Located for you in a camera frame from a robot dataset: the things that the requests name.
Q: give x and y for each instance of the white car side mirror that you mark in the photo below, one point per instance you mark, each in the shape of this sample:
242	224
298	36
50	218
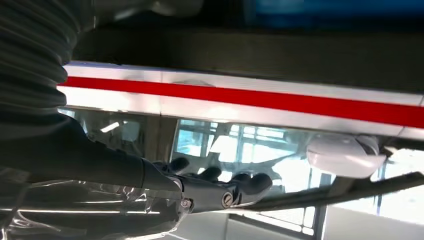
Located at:
344	155

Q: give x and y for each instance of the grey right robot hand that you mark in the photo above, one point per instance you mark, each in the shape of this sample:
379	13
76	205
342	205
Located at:
82	159

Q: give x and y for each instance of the red barrier belt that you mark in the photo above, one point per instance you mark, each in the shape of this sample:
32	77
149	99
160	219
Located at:
232	98

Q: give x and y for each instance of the white car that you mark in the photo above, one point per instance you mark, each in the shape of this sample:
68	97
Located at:
232	114

